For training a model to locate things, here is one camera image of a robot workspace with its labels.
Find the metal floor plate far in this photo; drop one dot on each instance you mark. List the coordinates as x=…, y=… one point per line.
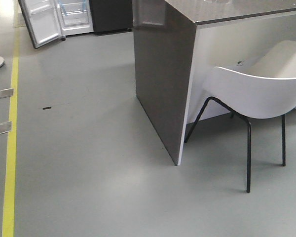
x=5, y=93

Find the metal floor plate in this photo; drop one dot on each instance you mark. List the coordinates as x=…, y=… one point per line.
x=5, y=93
x=5, y=127

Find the white shell chair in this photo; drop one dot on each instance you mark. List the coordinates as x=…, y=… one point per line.
x=265, y=90

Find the dark fridge body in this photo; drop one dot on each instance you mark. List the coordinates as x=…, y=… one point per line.
x=94, y=16

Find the metal floor plate near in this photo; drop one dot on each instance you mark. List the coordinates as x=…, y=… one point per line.
x=5, y=127

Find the fridge door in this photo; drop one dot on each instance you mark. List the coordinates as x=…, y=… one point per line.
x=41, y=21

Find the grey speckled kitchen counter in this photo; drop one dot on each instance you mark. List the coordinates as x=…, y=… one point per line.
x=177, y=42

